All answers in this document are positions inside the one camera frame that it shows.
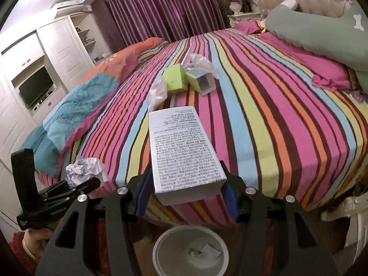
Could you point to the white paper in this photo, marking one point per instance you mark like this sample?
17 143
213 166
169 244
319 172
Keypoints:
83 168

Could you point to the clear plastic wrap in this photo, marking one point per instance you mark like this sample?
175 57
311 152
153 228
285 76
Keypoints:
201 61

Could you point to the green box with grey face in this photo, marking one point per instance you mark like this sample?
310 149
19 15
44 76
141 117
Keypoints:
193 81

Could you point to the plain green box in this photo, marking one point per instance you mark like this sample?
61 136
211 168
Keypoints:
174 79

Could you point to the white mesh wastebasket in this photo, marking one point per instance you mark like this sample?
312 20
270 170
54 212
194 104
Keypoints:
161 254

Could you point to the small pink pillow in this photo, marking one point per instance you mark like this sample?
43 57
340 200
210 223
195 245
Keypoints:
248 27

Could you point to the yellow plush toy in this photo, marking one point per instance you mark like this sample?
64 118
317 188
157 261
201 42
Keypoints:
263 26

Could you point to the purple curtain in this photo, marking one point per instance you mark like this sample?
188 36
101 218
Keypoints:
161 5

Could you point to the dark dried bouquet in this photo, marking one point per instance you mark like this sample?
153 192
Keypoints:
247 3

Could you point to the person's left forearm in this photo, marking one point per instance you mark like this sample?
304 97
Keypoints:
17 253

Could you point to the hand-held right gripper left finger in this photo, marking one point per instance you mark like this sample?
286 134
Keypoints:
142 197

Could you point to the white plastic bag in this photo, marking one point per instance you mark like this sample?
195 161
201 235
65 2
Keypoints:
157 96

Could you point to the person's left hand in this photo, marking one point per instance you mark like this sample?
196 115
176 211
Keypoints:
37 240

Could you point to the white paper card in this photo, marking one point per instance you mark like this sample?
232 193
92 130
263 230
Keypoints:
212 251

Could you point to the floral patterned cloth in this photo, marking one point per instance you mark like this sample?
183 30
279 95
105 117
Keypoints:
358 96

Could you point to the white printed cardboard box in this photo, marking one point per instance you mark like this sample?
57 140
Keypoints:
184 155

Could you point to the orange and blue quilt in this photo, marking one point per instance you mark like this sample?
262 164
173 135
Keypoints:
80 100

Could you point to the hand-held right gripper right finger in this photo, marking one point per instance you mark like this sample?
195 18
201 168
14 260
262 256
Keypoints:
230 199

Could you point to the long green pillow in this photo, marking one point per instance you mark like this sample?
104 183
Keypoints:
310 31

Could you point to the white carved bed footboard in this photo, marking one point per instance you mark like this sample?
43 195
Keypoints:
356 204

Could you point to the white air conditioner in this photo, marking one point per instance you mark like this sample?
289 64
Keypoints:
72 5

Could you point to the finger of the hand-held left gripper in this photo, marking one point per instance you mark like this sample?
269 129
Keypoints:
86 185

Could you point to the black television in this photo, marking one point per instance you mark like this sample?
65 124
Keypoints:
36 87

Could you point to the large pink pillow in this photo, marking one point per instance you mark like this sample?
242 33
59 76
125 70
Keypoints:
302 60

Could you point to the white wardrobe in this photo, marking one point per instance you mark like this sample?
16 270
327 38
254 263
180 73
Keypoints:
60 49

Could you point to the small grey box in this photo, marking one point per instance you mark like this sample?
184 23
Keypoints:
195 255

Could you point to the striped bed sheet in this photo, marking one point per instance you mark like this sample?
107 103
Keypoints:
273 120

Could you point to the white nightstand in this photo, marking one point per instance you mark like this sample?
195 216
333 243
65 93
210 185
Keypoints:
241 16

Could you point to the white vase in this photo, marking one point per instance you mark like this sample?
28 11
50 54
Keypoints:
235 8

